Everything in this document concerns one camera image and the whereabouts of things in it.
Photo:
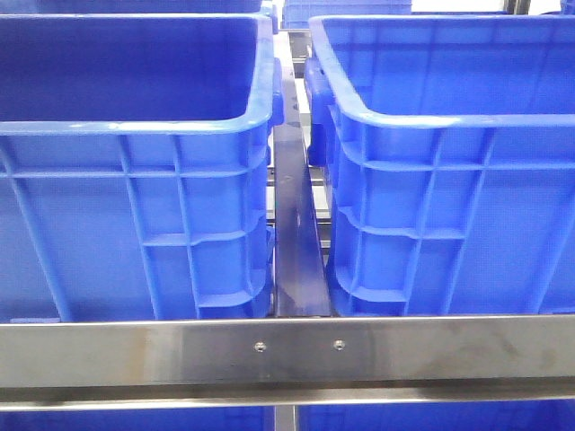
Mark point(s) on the blue plastic crate left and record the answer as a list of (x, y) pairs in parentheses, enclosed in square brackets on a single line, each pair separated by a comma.
[(134, 161)]

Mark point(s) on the blue plastic crate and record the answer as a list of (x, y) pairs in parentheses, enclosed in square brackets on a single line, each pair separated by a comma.
[(134, 161), (448, 142)]

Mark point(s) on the blue plastic crate right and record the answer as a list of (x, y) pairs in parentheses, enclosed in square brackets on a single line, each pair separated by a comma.
[(448, 142)]

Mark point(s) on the blue crate far centre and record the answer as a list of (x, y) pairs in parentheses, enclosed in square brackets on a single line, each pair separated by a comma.
[(296, 14)]

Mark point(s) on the blue crate lower left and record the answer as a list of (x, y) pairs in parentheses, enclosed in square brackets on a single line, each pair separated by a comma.
[(233, 418)]

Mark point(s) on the blue crate lower right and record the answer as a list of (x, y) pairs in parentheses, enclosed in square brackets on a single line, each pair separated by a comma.
[(477, 415)]

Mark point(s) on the blue crate behind left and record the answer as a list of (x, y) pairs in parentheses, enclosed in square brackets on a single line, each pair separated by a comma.
[(267, 8)]

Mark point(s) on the stainless steel front rail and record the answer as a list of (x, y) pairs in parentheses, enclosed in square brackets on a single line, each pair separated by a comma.
[(298, 361)]

